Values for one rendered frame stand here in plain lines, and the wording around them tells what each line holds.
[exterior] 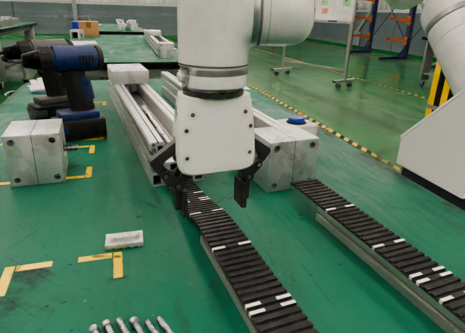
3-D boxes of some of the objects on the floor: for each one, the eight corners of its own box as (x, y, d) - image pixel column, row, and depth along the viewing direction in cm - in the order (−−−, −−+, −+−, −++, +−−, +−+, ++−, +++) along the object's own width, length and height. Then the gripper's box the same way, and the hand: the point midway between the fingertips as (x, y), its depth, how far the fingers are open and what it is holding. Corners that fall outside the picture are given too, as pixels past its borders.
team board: (270, 75, 695) (277, -45, 624) (289, 73, 723) (299, -42, 652) (335, 89, 583) (353, -56, 512) (356, 86, 611) (376, -51, 540)
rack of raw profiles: (344, 52, 1143) (354, -29, 1063) (369, 52, 1167) (381, -27, 1088) (424, 68, 849) (447, -42, 769) (457, 68, 873) (481, -40, 794)
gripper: (263, 74, 53) (257, 188, 59) (135, 78, 47) (144, 205, 53) (290, 84, 46) (279, 210, 53) (147, 90, 40) (154, 233, 46)
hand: (212, 200), depth 52 cm, fingers open, 8 cm apart
